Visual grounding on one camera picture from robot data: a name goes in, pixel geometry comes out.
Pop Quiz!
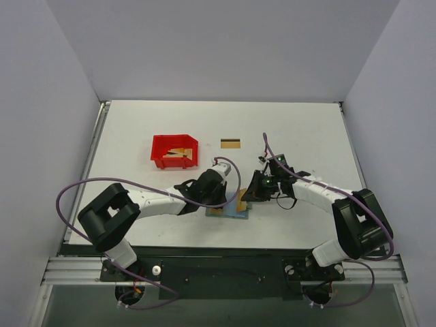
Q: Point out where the aluminium frame rail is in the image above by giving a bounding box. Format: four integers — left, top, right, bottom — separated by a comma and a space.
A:
42, 256, 408, 285

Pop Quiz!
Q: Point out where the red plastic bin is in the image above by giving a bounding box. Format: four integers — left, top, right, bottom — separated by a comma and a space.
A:
151, 134, 199, 170

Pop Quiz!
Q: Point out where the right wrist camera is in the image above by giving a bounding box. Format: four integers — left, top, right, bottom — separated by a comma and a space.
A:
258, 155, 273, 168

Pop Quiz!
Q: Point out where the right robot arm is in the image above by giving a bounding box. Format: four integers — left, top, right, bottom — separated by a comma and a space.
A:
242, 154, 393, 279

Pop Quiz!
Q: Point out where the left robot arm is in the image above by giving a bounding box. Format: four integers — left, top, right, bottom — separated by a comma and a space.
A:
78, 163, 231, 281

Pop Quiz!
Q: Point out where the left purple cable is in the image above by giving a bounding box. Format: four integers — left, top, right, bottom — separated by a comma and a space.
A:
56, 156, 243, 309

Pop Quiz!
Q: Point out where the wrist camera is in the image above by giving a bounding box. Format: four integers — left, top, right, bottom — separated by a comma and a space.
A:
258, 155, 273, 168
212, 163, 232, 180

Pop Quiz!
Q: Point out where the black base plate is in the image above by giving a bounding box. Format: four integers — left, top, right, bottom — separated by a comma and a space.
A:
100, 255, 345, 300

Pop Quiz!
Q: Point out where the gold card inside bin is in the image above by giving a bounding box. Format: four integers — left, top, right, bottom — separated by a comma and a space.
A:
163, 148, 193, 159

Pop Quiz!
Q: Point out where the gold card with magnetic stripe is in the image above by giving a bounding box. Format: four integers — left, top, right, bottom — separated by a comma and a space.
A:
220, 138, 241, 149

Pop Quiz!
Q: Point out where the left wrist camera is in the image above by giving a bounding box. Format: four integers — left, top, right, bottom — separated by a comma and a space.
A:
212, 163, 232, 180

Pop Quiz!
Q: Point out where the gold VIP card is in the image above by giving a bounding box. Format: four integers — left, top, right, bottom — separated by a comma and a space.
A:
236, 188, 247, 213

